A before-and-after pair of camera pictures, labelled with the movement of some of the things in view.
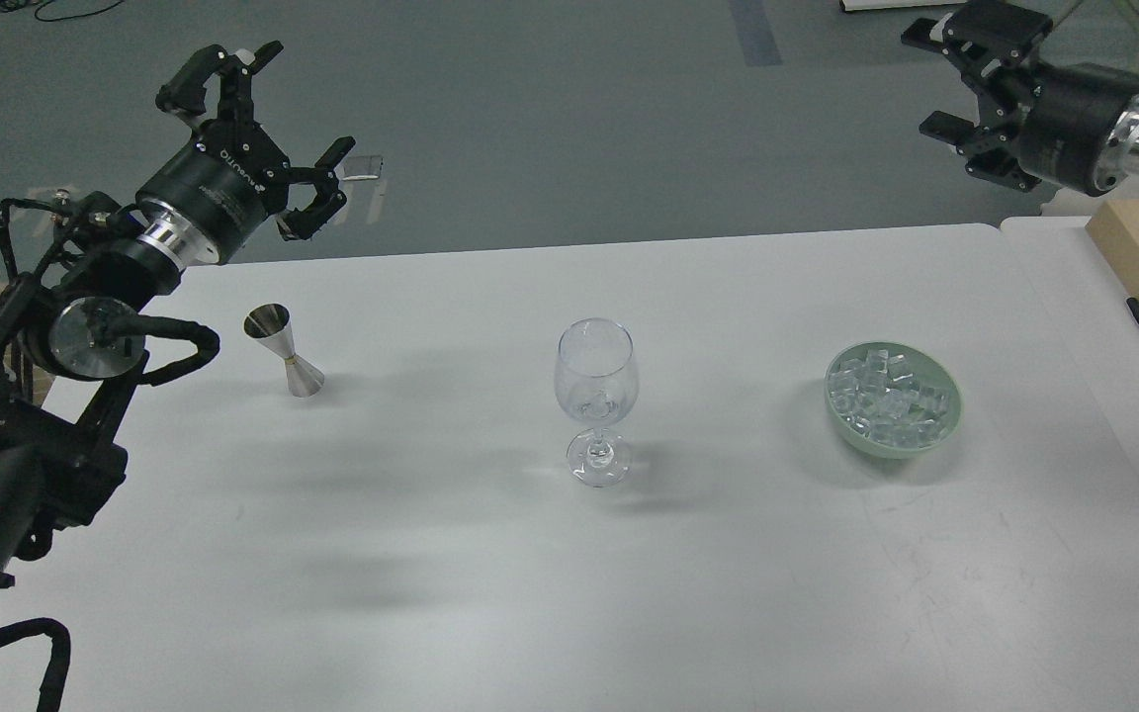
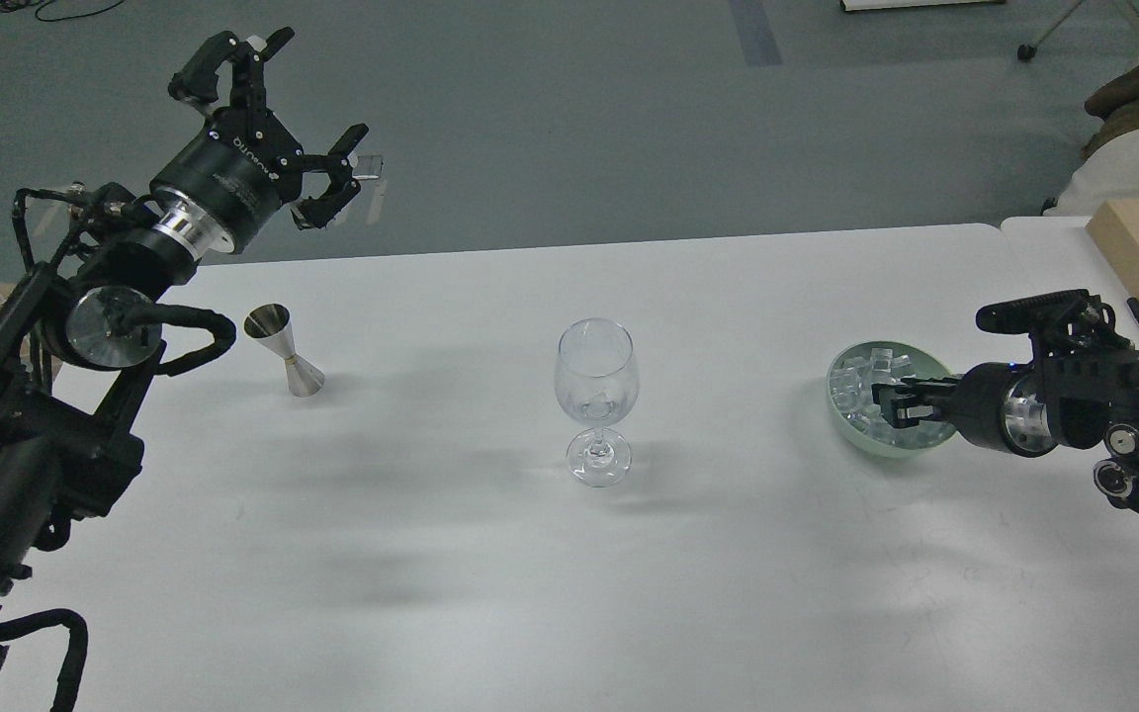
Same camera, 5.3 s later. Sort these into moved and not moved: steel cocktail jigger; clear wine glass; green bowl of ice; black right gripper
Moved: black right gripper
Not moved: green bowl of ice; steel cocktail jigger; clear wine glass
